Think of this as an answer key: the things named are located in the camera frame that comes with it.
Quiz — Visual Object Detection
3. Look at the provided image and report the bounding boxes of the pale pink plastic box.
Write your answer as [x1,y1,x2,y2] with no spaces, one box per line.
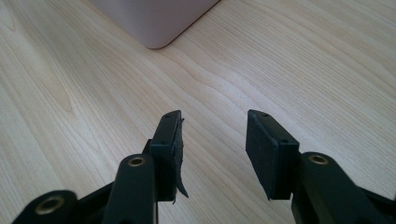
[89,0,221,50]

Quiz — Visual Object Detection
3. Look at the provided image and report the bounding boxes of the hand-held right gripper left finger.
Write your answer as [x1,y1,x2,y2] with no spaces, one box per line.
[142,109,190,205]

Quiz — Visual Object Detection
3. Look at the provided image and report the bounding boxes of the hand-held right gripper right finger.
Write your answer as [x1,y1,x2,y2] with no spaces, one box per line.
[245,108,302,201]

